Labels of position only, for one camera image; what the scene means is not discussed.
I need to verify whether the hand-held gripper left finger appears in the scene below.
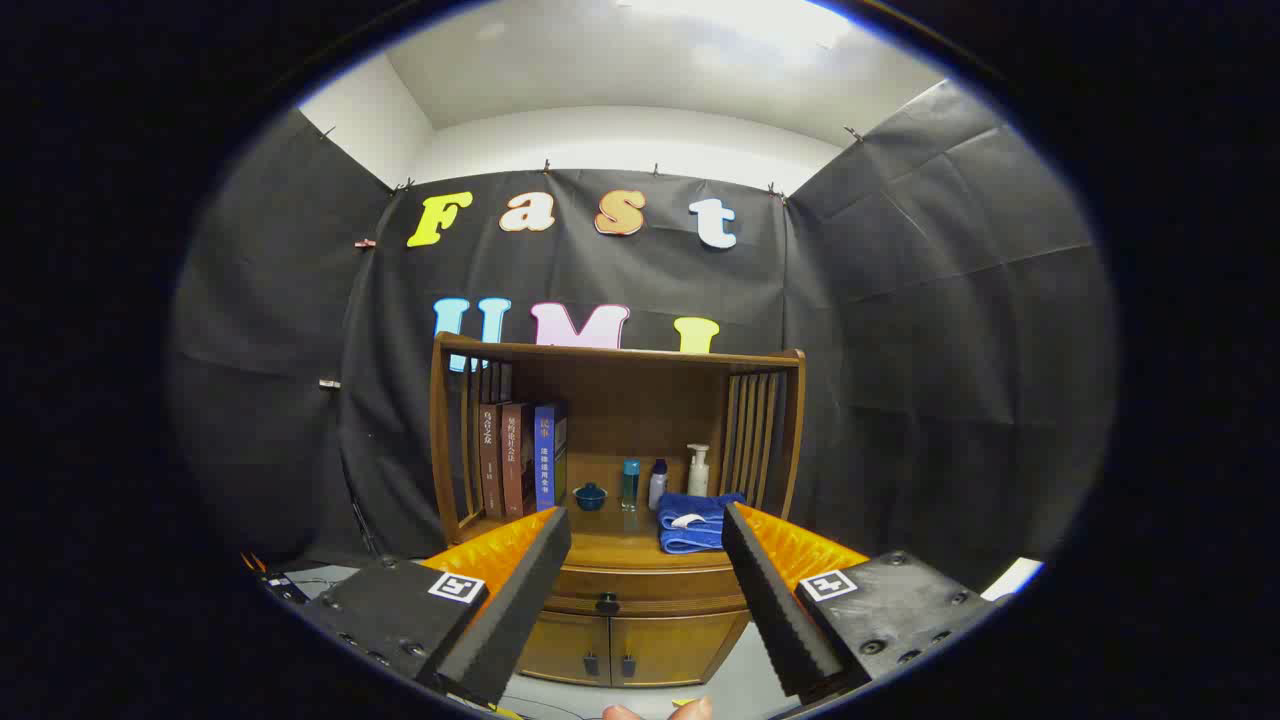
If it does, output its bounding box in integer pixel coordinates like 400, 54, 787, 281
300, 505, 573, 709

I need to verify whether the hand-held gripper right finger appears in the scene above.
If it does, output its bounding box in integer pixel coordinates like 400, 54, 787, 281
722, 502, 1001, 706

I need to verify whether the wooden drawer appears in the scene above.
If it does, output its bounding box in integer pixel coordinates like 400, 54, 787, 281
545, 565, 749, 616

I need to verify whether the wooden cabinet door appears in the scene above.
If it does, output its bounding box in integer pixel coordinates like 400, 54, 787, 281
609, 612, 749, 689
518, 612, 612, 687

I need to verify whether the wooden countertop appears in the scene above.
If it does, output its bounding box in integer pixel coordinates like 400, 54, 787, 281
468, 512, 743, 573

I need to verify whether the wooden cabinet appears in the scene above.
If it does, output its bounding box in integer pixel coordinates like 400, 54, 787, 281
430, 333, 807, 689

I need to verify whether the blue folded towel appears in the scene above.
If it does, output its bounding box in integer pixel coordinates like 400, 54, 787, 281
656, 491, 746, 555

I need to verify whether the reddish brown book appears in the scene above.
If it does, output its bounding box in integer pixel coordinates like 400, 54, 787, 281
500, 402, 536, 518

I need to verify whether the dark brown book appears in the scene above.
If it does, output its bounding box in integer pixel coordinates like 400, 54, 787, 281
480, 400, 504, 519

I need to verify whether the blue book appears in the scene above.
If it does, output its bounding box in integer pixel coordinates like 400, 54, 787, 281
533, 402, 569, 513

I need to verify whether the black backdrop cloth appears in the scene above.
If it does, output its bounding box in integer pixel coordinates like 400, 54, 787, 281
165, 80, 1119, 591

